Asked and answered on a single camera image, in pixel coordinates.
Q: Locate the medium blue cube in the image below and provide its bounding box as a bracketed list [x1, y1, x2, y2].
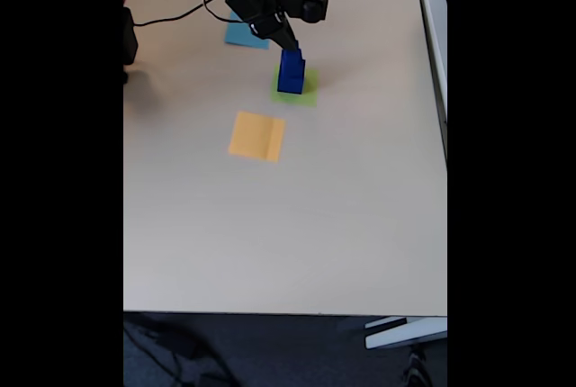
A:
[279, 49, 307, 78]

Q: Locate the large blue cube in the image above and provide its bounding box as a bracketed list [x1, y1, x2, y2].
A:
[276, 60, 308, 95]

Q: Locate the blue paper square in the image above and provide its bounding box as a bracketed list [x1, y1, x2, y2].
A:
[223, 9, 271, 50]

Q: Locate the green paper square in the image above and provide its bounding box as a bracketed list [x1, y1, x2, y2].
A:
[268, 64, 320, 108]

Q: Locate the orange paper square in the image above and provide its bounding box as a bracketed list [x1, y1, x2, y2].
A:
[227, 111, 287, 164]

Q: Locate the white neighbouring desk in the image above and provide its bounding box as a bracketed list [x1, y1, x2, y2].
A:
[412, 0, 448, 166]

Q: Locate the white table foot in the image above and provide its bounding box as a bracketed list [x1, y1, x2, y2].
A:
[364, 315, 448, 350]

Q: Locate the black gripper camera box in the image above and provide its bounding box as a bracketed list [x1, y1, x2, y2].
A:
[269, 0, 330, 25]

